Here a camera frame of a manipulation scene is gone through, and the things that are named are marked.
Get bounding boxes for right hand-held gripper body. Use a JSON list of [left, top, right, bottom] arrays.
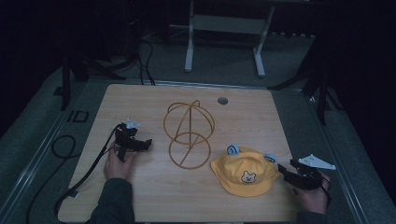
[[289, 153, 337, 191]]

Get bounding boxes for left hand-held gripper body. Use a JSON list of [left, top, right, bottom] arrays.
[[114, 118, 142, 163]]

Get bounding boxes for golden wire hat stand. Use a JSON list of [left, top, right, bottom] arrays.
[[163, 99, 216, 171]]

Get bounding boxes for yellow bear bucket hat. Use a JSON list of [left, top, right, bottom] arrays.
[[210, 144, 281, 198]]

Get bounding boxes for person's right hand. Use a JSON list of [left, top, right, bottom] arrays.
[[291, 172, 332, 216]]

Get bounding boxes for person's left hand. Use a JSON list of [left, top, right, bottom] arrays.
[[104, 145, 138, 182]]

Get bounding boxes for black tripod stand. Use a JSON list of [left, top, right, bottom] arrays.
[[53, 50, 139, 112], [267, 43, 345, 127]]

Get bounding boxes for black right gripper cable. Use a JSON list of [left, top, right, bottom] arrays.
[[319, 177, 332, 209]]

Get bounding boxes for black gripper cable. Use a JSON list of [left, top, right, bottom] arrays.
[[53, 123, 123, 220], [319, 177, 332, 209]]

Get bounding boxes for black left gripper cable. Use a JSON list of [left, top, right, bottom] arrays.
[[53, 123, 123, 220]]

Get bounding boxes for black looped floor cable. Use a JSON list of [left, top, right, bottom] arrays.
[[25, 134, 78, 224]]

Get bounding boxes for thin black floor cables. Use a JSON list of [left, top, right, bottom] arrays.
[[135, 39, 157, 87]]

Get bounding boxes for white metal table frame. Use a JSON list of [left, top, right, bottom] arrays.
[[183, 0, 276, 78]]

